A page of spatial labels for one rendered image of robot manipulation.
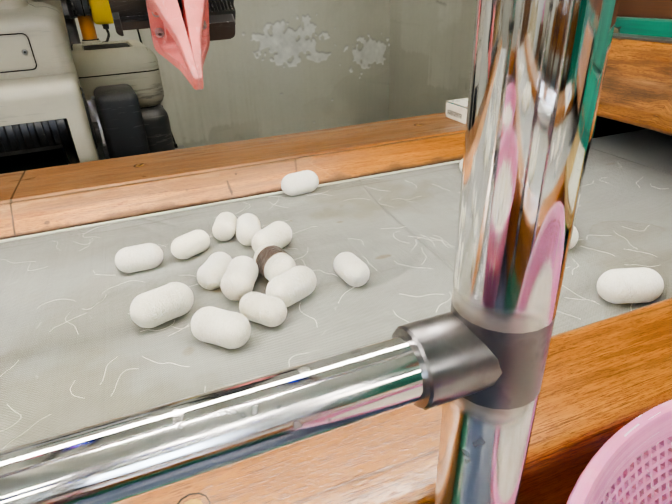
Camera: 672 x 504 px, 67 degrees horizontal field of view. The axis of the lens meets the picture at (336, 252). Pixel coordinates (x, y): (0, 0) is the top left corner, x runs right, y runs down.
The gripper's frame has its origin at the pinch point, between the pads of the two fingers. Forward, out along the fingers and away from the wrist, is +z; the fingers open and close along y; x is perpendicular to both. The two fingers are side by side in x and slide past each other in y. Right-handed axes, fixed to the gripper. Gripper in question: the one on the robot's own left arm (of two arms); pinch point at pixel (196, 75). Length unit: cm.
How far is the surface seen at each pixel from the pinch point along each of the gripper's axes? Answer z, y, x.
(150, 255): 13.0, -6.2, 2.4
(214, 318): 20.6, -3.4, -4.8
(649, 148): 10.9, 47.3, 7.1
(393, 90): -118, 118, 163
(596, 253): 22.6, 23.3, -3.5
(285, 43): -137, 63, 143
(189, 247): 12.8, -3.5, 2.8
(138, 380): 22.6, -7.8, -4.1
